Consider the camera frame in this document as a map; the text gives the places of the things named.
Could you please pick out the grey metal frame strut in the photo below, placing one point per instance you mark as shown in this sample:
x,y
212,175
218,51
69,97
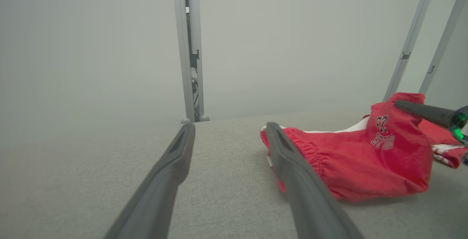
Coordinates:
x,y
409,38
446,30

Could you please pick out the grey upright metal post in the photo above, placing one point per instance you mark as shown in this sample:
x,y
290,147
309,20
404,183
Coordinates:
x,y
181,49

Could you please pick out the red shirt with white sleeves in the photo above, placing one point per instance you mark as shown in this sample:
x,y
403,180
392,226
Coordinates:
x,y
448,155

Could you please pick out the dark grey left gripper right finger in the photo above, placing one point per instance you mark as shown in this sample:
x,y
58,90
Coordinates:
x,y
310,202

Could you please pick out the red shorts with number print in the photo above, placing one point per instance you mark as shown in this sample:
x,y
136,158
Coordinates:
x,y
365,166

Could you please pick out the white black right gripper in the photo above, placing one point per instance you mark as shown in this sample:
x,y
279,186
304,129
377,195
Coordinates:
x,y
461,125

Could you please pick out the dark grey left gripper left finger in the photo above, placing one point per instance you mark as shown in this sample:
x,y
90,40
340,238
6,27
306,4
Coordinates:
x,y
157,195

